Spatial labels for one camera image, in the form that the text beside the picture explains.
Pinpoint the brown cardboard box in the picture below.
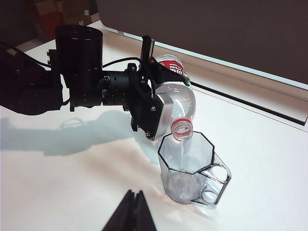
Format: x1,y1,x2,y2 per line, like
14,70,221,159
62,0,101,27

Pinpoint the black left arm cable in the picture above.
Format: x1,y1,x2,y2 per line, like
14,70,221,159
101,56,142,70

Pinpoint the aluminium partition base rail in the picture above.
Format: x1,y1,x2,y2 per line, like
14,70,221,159
101,21,308,91

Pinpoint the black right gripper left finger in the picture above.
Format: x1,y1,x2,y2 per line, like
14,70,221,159
101,189,137,231

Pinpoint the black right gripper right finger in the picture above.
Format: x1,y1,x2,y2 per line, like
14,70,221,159
134,190,157,231

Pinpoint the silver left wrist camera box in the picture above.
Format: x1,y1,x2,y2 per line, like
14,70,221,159
145,92,176,142

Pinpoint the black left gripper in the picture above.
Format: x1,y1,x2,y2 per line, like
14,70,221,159
124,35,191,133

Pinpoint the Nongfu Spring mineral water bottle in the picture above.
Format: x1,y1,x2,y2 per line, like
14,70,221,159
154,53,198,143

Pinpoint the reddish cardboard box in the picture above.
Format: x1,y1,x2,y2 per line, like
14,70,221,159
26,0,64,39

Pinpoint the brown desk partition panel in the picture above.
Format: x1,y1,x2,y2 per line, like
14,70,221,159
96,0,308,85

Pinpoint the transparent grey plastic mug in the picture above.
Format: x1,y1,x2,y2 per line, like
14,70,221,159
158,130,232,205

